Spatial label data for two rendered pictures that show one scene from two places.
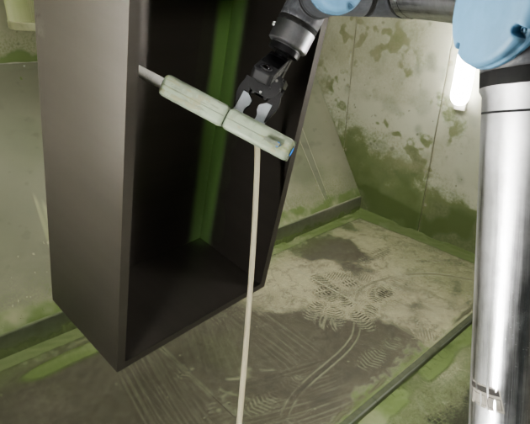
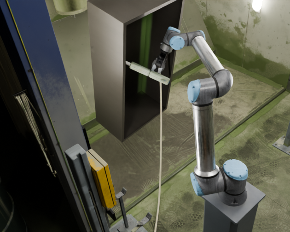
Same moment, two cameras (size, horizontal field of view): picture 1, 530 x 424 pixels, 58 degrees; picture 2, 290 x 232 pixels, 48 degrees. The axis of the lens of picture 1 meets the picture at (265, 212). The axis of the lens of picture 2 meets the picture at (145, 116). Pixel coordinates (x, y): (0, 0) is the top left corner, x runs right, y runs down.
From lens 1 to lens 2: 1.45 m
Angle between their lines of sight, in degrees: 17
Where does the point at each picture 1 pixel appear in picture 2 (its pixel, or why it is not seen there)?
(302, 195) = (185, 55)
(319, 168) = not seen: hidden behind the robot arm
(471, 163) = (263, 37)
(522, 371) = (199, 144)
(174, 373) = (136, 140)
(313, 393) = (188, 144)
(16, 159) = (65, 62)
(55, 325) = (89, 125)
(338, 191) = not seen: hidden behind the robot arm
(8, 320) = not seen: hidden behind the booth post
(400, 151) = (232, 29)
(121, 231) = (122, 106)
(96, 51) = (113, 62)
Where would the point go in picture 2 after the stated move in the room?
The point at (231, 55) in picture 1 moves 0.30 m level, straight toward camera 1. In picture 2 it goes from (147, 31) to (149, 48)
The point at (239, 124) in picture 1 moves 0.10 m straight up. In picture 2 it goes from (153, 76) to (152, 64)
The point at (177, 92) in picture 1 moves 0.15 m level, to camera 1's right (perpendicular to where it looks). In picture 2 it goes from (134, 67) to (155, 66)
